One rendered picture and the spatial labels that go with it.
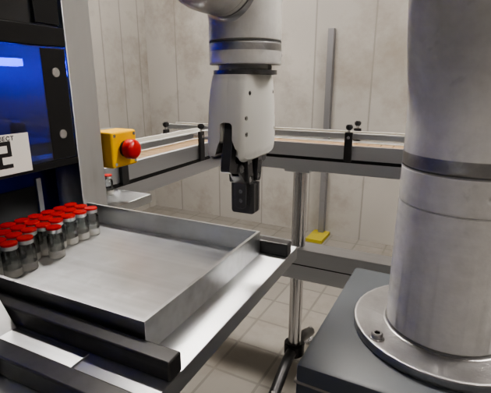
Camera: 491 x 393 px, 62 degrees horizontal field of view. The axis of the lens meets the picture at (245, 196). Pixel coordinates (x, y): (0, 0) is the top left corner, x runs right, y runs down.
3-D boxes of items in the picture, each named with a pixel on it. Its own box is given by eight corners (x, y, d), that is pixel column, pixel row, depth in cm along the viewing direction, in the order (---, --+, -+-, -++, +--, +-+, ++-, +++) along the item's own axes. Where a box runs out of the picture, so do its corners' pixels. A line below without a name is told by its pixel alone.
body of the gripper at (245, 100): (236, 64, 54) (237, 149, 57) (194, 61, 45) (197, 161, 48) (290, 63, 51) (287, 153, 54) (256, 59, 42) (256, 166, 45)
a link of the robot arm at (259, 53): (231, 47, 53) (231, 72, 54) (195, 41, 45) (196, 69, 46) (292, 44, 50) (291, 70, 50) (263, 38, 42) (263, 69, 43)
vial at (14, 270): (0, 277, 53) (-6, 244, 51) (16, 270, 55) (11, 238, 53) (12, 281, 52) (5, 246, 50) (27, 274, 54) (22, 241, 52)
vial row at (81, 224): (-11, 274, 54) (-17, 241, 52) (93, 230, 69) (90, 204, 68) (0, 277, 53) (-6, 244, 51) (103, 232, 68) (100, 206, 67)
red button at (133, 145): (116, 159, 82) (114, 139, 81) (129, 156, 85) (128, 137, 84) (131, 161, 80) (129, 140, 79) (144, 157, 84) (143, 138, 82)
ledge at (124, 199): (61, 209, 88) (60, 200, 87) (105, 195, 99) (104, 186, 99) (111, 218, 82) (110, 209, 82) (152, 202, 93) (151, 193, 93)
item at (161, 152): (76, 221, 86) (67, 146, 82) (26, 211, 92) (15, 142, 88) (229, 164, 145) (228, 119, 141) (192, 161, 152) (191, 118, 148)
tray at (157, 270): (-66, 280, 52) (-71, 255, 51) (90, 221, 75) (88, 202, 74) (146, 355, 38) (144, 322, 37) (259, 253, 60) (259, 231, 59)
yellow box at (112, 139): (86, 166, 83) (83, 130, 81) (112, 160, 90) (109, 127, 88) (115, 169, 80) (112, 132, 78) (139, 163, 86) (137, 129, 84)
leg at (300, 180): (279, 359, 160) (284, 168, 140) (287, 345, 168) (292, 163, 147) (301, 365, 157) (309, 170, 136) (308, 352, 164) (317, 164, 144)
